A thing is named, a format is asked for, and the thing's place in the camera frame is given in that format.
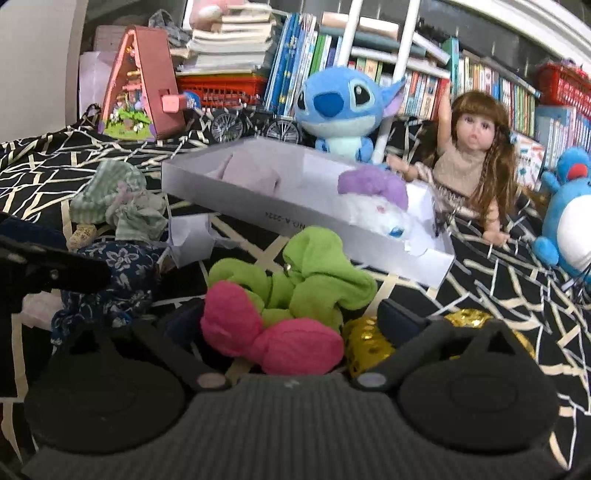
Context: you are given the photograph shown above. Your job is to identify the white illustrated box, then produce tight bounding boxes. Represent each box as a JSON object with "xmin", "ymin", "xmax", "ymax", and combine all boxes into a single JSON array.
[{"xmin": 510, "ymin": 131, "xmax": 546, "ymax": 192}]

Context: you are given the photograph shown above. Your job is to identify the green plush bow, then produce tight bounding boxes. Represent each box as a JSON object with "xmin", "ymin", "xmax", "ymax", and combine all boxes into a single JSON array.
[{"xmin": 207, "ymin": 226, "xmax": 378, "ymax": 326}]

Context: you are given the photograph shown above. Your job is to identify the white cardboard box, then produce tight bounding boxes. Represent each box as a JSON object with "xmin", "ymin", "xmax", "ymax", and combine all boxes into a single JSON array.
[{"xmin": 161, "ymin": 136, "xmax": 457, "ymax": 288}]

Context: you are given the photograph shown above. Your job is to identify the row of upright books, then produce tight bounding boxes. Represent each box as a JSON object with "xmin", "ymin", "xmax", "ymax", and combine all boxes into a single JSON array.
[{"xmin": 263, "ymin": 11, "xmax": 555, "ymax": 153}]

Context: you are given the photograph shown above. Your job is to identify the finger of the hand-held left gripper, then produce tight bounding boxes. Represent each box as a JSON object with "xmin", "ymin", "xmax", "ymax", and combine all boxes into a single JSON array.
[{"xmin": 0, "ymin": 233, "xmax": 112, "ymax": 296}]

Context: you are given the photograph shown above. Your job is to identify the pink plush bow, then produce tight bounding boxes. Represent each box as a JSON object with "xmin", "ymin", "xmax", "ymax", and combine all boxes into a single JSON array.
[{"xmin": 201, "ymin": 282, "xmax": 346, "ymax": 376}]

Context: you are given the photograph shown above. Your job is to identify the white folded paper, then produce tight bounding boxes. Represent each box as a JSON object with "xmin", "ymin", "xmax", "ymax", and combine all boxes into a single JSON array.
[{"xmin": 159, "ymin": 213, "xmax": 218, "ymax": 268}]

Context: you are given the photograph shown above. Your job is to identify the white paper bag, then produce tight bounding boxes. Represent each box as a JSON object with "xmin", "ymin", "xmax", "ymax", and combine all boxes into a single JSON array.
[{"xmin": 78, "ymin": 50, "xmax": 118, "ymax": 123}]

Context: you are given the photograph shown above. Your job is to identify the pale pink checked cloth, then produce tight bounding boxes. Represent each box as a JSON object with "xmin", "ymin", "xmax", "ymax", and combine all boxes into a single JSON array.
[{"xmin": 22, "ymin": 293, "xmax": 58, "ymax": 330}]

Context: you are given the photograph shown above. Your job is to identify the brown haired doll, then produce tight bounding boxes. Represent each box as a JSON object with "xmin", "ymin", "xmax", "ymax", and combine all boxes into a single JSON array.
[{"xmin": 387, "ymin": 90, "xmax": 520, "ymax": 245}]

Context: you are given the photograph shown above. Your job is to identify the blue alien plush toy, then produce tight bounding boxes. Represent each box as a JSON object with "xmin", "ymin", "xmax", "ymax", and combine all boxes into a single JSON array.
[{"xmin": 294, "ymin": 66, "xmax": 407, "ymax": 164}]

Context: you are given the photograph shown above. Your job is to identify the navy floral cloth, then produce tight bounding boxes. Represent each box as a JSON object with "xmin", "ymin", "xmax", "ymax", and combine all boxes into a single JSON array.
[{"xmin": 51, "ymin": 241, "xmax": 162, "ymax": 344}]

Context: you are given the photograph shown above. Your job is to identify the white fluffy plush toy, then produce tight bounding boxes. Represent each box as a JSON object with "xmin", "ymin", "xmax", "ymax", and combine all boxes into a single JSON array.
[{"xmin": 346, "ymin": 194, "xmax": 414, "ymax": 241}]

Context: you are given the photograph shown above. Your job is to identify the red plastic basket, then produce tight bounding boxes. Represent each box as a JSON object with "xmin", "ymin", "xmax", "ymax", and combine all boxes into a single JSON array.
[
  {"xmin": 536, "ymin": 62, "xmax": 591, "ymax": 108},
  {"xmin": 175, "ymin": 74, "xmax": 269, "ymax": 109}
]

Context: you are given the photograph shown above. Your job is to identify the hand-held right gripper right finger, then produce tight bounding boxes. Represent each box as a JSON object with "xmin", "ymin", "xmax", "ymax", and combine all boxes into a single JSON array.
[{"xmin": 351, "ymin": 299, "xmax": 539, "ymax": 393}]

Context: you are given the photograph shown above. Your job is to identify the pink plush toy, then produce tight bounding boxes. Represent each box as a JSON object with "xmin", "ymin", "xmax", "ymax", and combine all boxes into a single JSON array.
[{"xmin": 189, "ymin": 0, "xmax": 232, "ymax": 28}]

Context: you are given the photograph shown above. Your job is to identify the gold sequin bow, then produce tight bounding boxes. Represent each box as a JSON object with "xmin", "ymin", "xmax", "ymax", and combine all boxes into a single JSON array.
[{"xmin": 342, "ymin": 308, "xmax": 536, "ymax": 379}]

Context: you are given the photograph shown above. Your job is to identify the miniature bicycle model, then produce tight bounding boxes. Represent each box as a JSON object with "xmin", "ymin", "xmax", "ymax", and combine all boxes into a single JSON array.
[{"xmin": 210, "ymin": 104, "xmax": 303, "ymax": 144}]

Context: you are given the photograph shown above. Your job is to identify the blue round plush toy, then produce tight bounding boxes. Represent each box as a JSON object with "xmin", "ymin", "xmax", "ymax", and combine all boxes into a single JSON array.
[{"xmin": 533, "ymin": 147, "xmax": 591, "ymax": 284}]

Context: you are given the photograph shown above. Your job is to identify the white ladder frame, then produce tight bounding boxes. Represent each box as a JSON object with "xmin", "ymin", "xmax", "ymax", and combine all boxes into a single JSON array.
[{"xmin": 339, "ymin": 0, "xmax": 422, "ymax": 164}]

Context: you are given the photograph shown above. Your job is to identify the white bookshelf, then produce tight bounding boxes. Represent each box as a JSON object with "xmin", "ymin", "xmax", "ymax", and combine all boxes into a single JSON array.
[{"xmin": 434, "ymin": 0, "xmax": 591, "ymax": 58}]

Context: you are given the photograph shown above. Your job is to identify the black geometric pattern blanket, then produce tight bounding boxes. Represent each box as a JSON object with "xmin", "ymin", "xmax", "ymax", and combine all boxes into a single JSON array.
[{"xmin": 0, "ymin": 115, "xmax": 591, "ymax": 467}]

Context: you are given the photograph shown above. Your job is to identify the pink cardboard box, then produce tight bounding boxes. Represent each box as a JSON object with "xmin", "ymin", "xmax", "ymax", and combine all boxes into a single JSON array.
[{"xmin": 93, "ymin": 25, "xmax": 127, "ymax": 52}]

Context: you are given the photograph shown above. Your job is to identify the pink toy house model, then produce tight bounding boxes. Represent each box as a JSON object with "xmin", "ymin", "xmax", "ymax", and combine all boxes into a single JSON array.
[{"xmin": 99, "ymin": 25, "xmax": 185, "ymax": 141}]

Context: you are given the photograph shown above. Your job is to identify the purple fluffy plush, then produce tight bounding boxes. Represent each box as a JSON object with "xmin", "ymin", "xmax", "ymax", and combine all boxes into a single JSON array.
[{"xmin": 337, "ymin": 166, "xmax": 409, "ymax": 210}]

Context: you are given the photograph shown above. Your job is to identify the wine cork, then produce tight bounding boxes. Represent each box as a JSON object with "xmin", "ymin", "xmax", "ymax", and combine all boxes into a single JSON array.
[{"xmin": 67, "ymin": 224, "xmax": 99, "ymax": 252}]

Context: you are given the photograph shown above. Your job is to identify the stack of flat books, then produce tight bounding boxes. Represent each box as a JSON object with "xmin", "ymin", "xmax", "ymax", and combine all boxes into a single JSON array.
[{"xmin": 175, "ymin": 4, "xmax": 278, "ymax": 77}]

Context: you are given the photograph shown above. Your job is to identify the grey cloth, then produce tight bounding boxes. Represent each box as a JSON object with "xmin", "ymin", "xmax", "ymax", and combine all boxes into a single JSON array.
[{"xmin": 148, "ymin": 9, "xmax": 192, "ymax": 47}]

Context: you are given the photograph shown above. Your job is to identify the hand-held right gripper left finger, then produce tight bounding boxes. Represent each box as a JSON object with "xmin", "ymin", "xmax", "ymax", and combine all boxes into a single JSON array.
[{"xmin": 55, "ymin": 300, "xmax": 232, "ymax": 393}]

